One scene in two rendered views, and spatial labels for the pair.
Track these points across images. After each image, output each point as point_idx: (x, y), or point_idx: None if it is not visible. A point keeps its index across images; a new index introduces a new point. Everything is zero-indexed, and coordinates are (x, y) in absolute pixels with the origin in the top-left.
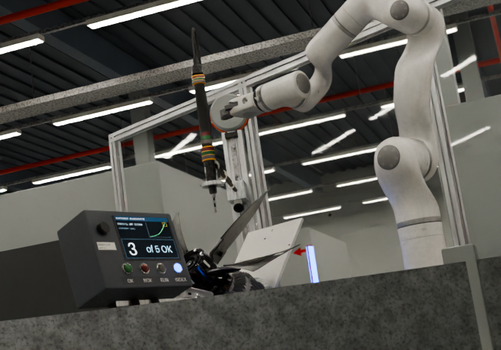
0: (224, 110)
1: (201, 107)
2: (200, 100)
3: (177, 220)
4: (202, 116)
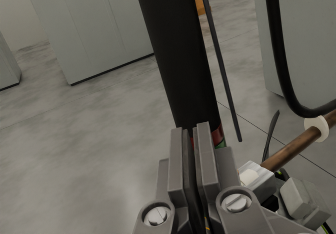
0: (157, 191)
1: (150, 27)
2: None
3: (270, 134)
4: (162, 72)
